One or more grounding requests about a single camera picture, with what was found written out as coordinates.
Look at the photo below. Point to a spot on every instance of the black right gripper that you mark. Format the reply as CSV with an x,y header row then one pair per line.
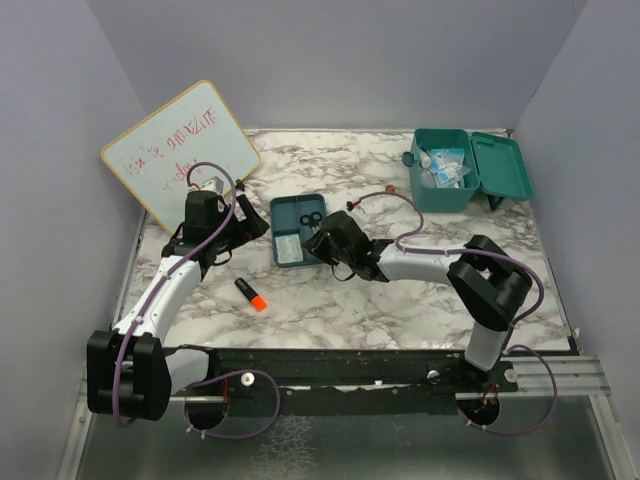
x,y
317,243

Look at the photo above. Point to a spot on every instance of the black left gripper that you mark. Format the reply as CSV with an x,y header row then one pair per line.
x,y
245,230

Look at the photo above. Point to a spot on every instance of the black handled scissors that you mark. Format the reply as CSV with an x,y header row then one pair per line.
x,y
311,220

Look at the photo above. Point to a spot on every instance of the teal divided tray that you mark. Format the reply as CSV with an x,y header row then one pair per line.
x,y
285,215

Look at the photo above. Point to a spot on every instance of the teal plaster sheet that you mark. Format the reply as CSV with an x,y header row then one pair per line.
x,y
288,249

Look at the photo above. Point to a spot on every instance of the blue alcohol pad sachets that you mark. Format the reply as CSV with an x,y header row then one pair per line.
x,y
447,168

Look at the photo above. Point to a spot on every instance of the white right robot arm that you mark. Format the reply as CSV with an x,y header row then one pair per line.
x,y
491,285

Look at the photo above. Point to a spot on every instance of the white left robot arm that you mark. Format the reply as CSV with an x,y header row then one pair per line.
x,y
129,374

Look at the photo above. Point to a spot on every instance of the teal medicine kit box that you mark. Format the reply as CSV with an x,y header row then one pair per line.
x,y
497,169

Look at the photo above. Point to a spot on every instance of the black whiteboard clip far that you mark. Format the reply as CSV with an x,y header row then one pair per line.
x,y
240,185

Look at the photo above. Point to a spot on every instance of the black orange highlighter marker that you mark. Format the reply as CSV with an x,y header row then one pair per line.
x,y
250,294

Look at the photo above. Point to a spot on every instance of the yellow framed whiteboard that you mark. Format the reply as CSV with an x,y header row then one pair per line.
x,y
197,132

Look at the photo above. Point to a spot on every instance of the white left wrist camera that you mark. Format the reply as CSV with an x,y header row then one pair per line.
x,y
214,184

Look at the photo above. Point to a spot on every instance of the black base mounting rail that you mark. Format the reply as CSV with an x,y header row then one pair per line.
x,y
323,382

